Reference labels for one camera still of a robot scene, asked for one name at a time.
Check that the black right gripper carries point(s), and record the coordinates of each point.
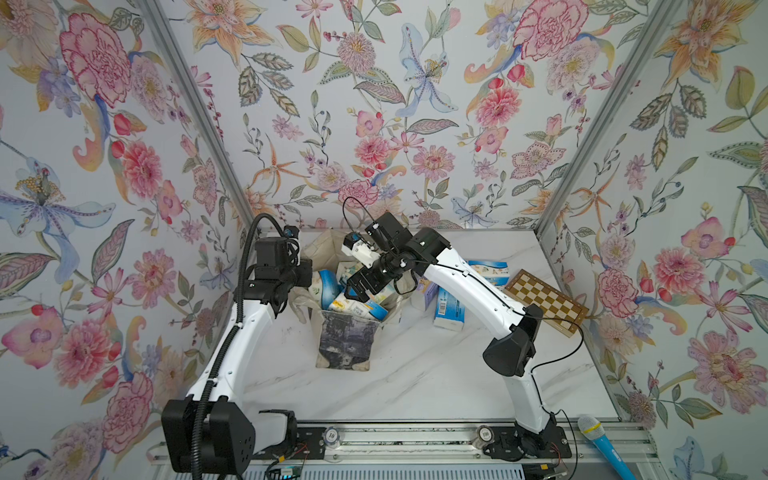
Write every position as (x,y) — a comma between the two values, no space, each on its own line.
(366,277)

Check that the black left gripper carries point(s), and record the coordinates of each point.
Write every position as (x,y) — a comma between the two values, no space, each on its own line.
(305,276)

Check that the cream canvas tote bag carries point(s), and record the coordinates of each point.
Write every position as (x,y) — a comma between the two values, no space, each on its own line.
(344,342)

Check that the blue tissue pack edge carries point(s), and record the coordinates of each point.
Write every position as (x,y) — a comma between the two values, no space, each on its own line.
(449,312)

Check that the blue white floral tissue pack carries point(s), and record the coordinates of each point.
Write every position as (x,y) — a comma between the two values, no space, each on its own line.
(496,273)

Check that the green cartoon tissue pack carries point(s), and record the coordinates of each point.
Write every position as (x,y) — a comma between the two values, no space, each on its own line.
(374,289)

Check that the orange blue tissue pack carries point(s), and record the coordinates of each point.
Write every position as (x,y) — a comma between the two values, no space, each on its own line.
(369,309)

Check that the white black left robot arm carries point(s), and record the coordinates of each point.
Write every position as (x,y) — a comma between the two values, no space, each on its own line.
(208,431)

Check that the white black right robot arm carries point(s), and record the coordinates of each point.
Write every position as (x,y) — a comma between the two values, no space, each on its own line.
(513,325)

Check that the purple tissue pack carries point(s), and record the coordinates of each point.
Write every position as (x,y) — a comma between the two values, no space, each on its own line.
(424,294)

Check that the wooden chess board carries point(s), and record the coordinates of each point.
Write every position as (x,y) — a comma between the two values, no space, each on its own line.
(561,312)

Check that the blue microphone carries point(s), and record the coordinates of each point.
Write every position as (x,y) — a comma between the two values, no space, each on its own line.
(593,430)

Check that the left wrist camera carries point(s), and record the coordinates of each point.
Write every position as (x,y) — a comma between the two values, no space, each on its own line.
(291,232)

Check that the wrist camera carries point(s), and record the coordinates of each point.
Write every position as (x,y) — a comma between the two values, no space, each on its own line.
(354,245)
(291,232)

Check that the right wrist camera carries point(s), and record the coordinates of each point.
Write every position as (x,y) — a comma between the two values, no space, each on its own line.
(354,245)

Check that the metal base rail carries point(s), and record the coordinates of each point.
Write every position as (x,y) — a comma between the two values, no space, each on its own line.
(421,450)

